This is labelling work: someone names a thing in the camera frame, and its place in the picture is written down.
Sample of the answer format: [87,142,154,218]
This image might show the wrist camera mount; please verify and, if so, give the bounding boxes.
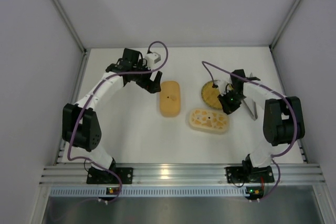
[212,80,233,96]
[144,52,161,69]

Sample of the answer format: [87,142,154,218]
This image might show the right aluminium frame post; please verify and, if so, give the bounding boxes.
[269,0,303,53]

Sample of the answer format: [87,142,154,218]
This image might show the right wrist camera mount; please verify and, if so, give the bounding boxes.
[212,80,233,96]

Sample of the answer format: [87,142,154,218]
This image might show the round woven bamboo tray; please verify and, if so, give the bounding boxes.
[201,79,222,110]

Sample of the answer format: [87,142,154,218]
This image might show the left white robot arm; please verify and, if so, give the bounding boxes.
[62,48,166,172]

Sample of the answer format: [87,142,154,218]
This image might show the orange lunch box lid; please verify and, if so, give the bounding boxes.
[159,81,181,110]

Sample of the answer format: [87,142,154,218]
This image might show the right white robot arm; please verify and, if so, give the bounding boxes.
[213,69,305,168]

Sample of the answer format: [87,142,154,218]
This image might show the metal food tongs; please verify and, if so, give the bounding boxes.
[243,71,259,121]

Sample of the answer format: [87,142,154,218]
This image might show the left aluminium frame post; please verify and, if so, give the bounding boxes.
[50,0,87,55]

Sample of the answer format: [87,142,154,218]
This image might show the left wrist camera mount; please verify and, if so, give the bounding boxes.
[144,52,161,69]

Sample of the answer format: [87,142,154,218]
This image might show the orange lunch box container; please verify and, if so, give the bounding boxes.
[160,110,181,118]

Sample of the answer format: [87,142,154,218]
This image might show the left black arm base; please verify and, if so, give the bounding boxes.
[86,167,133,185]

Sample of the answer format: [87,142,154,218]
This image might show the slotted grey cable duct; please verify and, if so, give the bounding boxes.
[49,186,261,197]

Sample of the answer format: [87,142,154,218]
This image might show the aluminium frame post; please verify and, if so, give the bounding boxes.
[269,0,303,53]
[50,0,87,55]

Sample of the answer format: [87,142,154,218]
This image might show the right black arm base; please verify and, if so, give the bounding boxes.
[225,166,275,184]

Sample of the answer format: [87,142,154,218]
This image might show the beige lunch box container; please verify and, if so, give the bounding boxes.
[190,124,229,134]

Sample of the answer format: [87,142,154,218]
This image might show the aluminium front rail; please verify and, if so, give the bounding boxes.
[39,163,326,186]

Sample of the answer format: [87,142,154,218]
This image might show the patterned beige lunch box lid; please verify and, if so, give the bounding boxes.
[188,108,229,127]

